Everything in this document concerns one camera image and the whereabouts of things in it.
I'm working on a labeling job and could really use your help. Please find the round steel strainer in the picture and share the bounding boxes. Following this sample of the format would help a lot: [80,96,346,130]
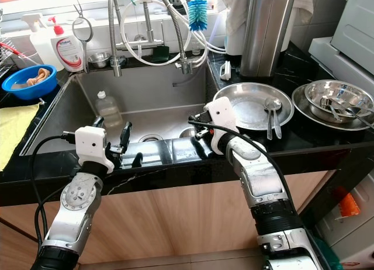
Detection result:
[71,0,94,75]

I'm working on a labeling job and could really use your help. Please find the yellow cleaning cloth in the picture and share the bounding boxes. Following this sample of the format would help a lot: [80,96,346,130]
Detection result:
[0,103,40,171]

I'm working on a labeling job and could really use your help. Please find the clear plastic bottle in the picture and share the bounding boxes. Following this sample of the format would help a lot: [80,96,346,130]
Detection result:
[93,91,123,129]

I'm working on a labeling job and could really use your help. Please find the steel gooseneck faucet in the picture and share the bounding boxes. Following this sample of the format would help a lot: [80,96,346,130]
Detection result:
[140,0,193,75]

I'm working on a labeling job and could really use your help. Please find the blue bottle brush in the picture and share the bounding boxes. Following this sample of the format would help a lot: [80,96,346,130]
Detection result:
[187,0,210,32]

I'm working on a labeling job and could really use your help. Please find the white water hose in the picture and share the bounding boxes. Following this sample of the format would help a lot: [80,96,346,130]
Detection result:
[120,0,228,67]

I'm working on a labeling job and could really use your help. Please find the wooden cabinet door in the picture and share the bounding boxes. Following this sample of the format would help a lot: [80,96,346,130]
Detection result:
[0,185,167,265]
[0,219,39,270]
[149,168,337,260]

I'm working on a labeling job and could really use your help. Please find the orange plastic object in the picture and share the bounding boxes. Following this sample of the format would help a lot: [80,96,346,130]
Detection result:
[335,185,362,218]

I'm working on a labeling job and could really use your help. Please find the dark green sponge holder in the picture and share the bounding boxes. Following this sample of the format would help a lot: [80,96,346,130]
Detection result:
[148,44,171,63]

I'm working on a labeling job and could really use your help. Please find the stainless steel sink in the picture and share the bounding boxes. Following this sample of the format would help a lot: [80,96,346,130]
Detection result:
[19,63,218,157]

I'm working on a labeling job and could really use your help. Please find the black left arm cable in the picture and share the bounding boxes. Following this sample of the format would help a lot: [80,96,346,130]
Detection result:
[30,133,78,250]

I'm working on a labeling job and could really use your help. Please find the small white plastic holder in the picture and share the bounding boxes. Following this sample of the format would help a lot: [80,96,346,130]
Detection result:
[219,61,233,81]

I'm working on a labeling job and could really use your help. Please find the beige sponge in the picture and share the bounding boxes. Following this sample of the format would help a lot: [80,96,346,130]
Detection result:
[15,67,51,89]

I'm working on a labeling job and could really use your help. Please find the red handled utensil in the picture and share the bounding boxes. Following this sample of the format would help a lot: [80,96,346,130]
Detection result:
[0,41,25,57]

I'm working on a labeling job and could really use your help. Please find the tall steel canister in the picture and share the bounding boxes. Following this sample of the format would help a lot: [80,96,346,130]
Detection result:
[240,0,297,78]

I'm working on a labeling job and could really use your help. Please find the white red-capped soap bottle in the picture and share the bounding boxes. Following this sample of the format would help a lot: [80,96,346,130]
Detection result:
[48,16,84,74]

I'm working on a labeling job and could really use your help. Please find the steel wire dish rack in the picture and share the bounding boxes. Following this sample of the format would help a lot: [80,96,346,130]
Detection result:
[0,42,12,78]

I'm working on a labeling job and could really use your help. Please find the steel sink drain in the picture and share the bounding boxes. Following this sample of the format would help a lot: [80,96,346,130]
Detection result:
[139,134,163,143]

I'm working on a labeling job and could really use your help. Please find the white spray bottle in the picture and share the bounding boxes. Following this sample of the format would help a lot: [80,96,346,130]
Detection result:
[21,13,60,69]

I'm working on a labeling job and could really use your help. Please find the steel spring faucet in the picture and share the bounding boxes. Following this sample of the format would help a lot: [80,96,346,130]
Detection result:
[109,0,123,78]

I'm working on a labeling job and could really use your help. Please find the small steel bowl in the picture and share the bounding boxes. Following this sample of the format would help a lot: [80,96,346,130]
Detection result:
[88,52,110,69]

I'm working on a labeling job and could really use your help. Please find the large round steel plate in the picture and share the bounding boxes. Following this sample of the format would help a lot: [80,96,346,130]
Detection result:
[292,83,374,132]
[213,82,295,131]

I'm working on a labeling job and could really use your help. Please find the green waste bin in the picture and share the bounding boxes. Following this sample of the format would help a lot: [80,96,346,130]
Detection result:
[313,235,337,270]

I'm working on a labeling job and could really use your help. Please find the white countertop appliance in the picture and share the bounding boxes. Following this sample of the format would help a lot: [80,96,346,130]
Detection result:
[309,0,374,96]

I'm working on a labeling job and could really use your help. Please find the blue plastic bowl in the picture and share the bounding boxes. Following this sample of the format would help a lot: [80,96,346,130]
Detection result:
[2,64,58,101]

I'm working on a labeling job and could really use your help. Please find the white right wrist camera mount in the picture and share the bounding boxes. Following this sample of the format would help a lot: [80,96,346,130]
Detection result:
[203,96,240,157]

